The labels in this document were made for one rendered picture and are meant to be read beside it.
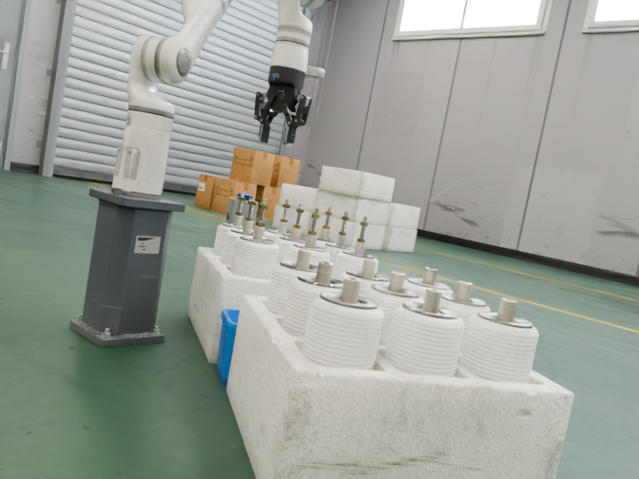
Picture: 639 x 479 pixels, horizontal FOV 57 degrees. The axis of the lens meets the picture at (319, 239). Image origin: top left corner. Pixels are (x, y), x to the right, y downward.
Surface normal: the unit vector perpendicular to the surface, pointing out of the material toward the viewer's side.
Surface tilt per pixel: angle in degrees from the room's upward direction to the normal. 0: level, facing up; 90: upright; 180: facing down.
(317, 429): 90
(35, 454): 0
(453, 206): 90
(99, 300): 90
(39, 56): 90
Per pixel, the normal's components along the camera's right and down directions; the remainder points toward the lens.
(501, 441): 0.28, 0.14
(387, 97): -0.67, -0.05
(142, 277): 0.72, 0.19
